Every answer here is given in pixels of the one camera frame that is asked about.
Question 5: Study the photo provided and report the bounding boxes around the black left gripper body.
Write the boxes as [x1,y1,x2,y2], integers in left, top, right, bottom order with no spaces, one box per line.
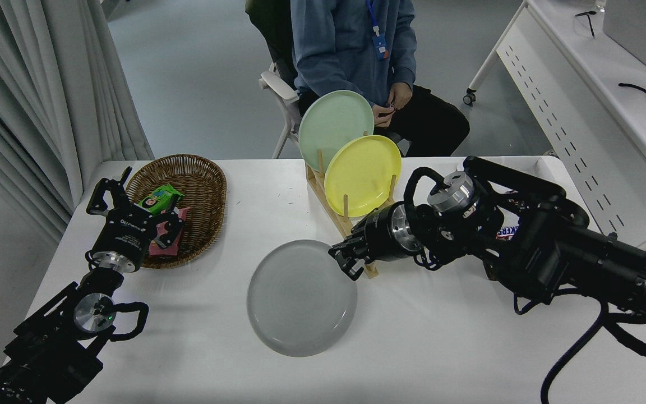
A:
[93,205,159,269]

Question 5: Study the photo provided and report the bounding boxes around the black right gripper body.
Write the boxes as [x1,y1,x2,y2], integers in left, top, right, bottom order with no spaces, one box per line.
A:
[356,203,408,264]

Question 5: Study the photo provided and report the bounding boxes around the grey plate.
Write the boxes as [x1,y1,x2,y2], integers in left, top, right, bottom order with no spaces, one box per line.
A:
[246,240,358,358]

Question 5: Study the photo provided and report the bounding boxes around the wooden plate rack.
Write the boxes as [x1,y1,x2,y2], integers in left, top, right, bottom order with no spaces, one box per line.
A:
[306,149,398,279]

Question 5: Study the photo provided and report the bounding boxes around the yellow plate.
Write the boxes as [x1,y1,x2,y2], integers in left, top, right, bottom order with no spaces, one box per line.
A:
[324,135,403,218]

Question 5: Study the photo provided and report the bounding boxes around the pale green plate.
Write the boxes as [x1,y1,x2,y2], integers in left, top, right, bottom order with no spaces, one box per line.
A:
[298,90,375,172]

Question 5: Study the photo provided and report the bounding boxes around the person's right hand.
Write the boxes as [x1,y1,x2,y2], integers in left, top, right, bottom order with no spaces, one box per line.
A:
[373,102,396,128]

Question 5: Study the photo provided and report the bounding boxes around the person's left hand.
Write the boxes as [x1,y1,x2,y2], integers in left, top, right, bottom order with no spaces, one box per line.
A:
[388,82,414,111]

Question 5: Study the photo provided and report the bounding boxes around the pink snack pack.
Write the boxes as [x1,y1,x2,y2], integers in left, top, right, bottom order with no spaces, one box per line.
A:
[148,207,191,259]

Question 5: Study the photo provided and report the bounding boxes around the green snack pack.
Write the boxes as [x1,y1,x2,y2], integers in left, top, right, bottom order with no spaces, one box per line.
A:
[139,184,184,214]

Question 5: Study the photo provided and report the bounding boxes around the brown wicker basket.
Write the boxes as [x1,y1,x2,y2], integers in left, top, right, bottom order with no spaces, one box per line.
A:
[126,154,228,269]

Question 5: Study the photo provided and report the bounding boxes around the white curtain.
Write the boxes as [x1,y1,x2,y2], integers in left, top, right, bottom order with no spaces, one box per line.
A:
[0,0,155,242]

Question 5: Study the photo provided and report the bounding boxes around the white tray with cork base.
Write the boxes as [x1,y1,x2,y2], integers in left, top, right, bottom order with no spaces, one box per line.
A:
[456,157,598,236]

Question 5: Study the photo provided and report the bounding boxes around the white chair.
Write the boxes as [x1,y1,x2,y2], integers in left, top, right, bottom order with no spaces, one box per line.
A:
[259,62,307,159]

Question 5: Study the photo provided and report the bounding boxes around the person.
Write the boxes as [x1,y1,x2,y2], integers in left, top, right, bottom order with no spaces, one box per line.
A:
[289,0,470,158]

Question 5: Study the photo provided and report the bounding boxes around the dark jacket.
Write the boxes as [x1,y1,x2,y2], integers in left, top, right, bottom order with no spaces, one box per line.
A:
[244,0,299,90]

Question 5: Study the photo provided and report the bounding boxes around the white perforated desk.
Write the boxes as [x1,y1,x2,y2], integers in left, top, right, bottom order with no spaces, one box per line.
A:
[462,0,646,250]

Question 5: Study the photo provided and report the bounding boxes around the black glasses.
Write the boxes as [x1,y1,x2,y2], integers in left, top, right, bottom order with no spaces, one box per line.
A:
[574,10,597,38]

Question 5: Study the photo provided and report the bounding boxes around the silver laptop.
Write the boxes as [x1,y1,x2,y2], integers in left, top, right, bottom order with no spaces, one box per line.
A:
[602,0,646,76]

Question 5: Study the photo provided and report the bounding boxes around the blue lanyard badge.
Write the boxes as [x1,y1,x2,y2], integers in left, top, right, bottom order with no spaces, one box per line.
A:
[365,0,388,61]

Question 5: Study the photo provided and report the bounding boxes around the black cable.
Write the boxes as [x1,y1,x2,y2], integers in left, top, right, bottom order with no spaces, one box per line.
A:
[618,83,646,104]

